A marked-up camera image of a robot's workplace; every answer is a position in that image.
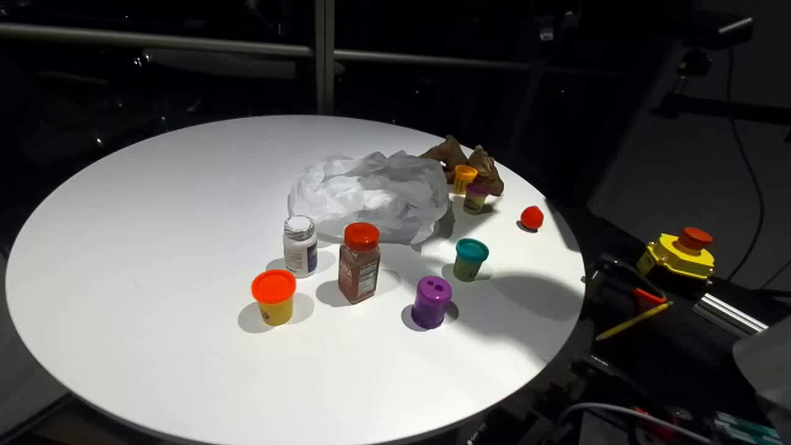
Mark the yellow tub orange lid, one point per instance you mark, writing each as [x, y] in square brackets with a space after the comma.
[276, 294]

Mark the white plastic bag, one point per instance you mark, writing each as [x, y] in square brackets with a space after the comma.
[372, 193]

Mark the aluminium profile bar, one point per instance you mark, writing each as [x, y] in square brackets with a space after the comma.
[732, 311]

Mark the white pill bottle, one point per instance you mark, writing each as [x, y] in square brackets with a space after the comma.
[299, 245]

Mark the brown plush moose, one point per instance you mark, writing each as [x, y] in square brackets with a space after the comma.
[485, 163]

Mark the spice jar orange lid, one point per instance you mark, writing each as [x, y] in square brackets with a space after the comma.
[358, 266]

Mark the yellow stick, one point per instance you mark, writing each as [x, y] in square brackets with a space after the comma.
[634, 321]

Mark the metal window post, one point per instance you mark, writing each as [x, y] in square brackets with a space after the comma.
[325, 57]

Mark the purple play dough tub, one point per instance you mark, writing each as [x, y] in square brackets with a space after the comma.
[431, 298]

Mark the yellow emergency stop button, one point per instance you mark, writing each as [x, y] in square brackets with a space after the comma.
[680, 252]

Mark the teal cup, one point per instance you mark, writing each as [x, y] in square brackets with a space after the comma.
[471, 258]

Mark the small red tool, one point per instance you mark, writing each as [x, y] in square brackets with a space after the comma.
[648, 298]

